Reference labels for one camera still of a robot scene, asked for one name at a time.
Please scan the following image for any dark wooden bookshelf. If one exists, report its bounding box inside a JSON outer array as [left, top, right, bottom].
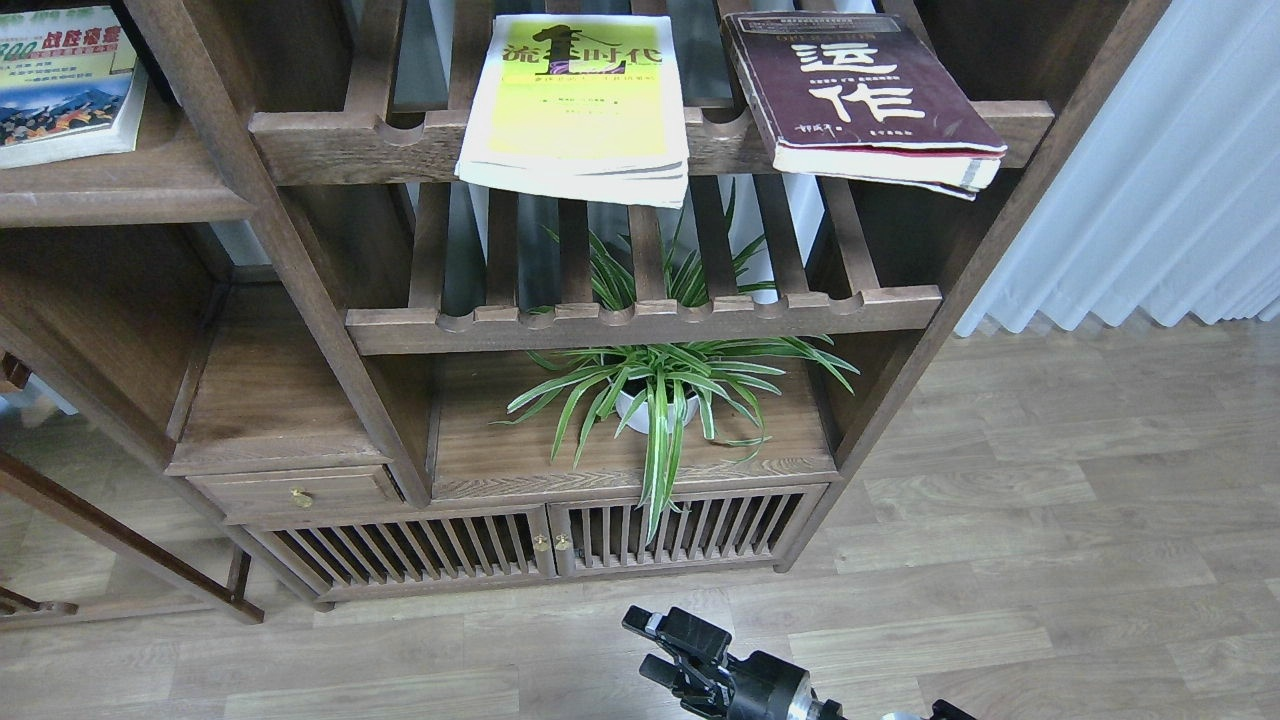
[[3, 1, 1169, 609]]

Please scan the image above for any white plant pot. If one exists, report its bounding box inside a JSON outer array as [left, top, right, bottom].
[[614, 383, 701, 437]]

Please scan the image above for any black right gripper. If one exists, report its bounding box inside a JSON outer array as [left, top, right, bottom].
[[622, 605, 819, 719]]

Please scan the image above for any yellow green paperback book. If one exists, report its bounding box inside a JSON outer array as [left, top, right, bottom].
[[454, 14, 689, 209]]

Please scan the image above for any white pleated curtain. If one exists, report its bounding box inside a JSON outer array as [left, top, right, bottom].
[[955, 1, 1279, 337]]

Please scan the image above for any small colourful paperback book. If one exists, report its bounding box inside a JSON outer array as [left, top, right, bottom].
[[1, 3, 148, 169]]

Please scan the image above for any maroon hardcover book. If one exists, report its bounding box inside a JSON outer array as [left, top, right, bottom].
[[722, 12, 1007, 199]]

